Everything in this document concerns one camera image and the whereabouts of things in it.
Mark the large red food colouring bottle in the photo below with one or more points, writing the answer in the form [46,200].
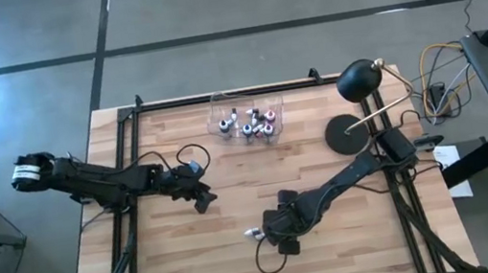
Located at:
[270,115]

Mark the small pale dropper bottle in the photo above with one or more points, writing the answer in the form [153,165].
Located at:
[250,112]

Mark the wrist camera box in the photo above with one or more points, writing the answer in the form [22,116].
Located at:
[288,246]
[194,167]

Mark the black desk leg bar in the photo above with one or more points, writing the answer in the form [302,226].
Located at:
[475,162]

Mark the black table clamp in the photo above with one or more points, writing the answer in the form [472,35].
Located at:
[138,101]
[314,76]

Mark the clear plastic container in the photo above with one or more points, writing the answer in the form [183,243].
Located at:
[220,106]

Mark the small black-label dropper bottle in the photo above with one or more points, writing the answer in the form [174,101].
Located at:
[259,236]

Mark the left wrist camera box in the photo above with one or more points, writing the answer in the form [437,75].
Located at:
[194,167]

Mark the large purple food colouring bottle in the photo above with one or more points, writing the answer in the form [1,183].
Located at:
[268,129]

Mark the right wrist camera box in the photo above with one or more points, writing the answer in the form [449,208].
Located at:
[288,246]

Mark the black aluminium rig frame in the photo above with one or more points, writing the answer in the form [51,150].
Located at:
[228,95]

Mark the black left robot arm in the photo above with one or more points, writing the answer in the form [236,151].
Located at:
[85,179]

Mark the large dark food colouring bottle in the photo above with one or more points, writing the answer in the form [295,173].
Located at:
[224,126]

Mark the black power strip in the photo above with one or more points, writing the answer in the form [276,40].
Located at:
[437,95]

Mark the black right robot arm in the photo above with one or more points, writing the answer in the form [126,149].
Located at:
[351,173]

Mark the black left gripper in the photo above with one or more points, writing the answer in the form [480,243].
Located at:
[180,182]

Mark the white paper sheet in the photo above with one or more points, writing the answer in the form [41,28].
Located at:
[448,157]

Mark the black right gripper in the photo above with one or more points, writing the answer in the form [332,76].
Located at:
[286,222]

